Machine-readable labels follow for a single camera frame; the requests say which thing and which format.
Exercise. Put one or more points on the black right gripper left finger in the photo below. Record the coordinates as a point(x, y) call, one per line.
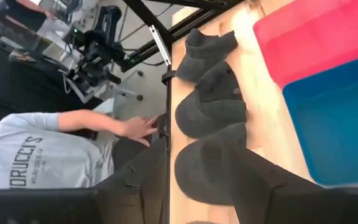
point(145, 193)

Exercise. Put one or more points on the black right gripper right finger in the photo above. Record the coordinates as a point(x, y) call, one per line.
point(275, 199)

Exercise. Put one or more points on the dark grey baseball cap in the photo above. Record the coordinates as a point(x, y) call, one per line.
point(210, 115)
point(204, 46)
point(197, 168)

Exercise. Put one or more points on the neighbouring station black robot arm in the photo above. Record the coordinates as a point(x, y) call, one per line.
point(98, 56)

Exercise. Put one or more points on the person's hand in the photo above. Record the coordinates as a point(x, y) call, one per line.
point(138, 129)

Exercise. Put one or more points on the blue plastic bin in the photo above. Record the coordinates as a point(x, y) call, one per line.
point(337, 124)

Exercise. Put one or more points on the grey office chair base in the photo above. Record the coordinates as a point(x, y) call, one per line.
point(129, 90)

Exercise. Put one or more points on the person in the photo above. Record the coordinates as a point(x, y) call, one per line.
point(42, 155)
point(26, 12)

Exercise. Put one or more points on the black table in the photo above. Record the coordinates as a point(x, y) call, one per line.
point(17, 93)

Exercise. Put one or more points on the red plastic bin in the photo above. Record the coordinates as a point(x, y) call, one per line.
point(315, 37)

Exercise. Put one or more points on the silver bracket bar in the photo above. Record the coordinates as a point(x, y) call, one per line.
point(160, 46)

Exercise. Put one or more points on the black aluminium rig frame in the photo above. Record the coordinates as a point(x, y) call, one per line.
point(145, 17)

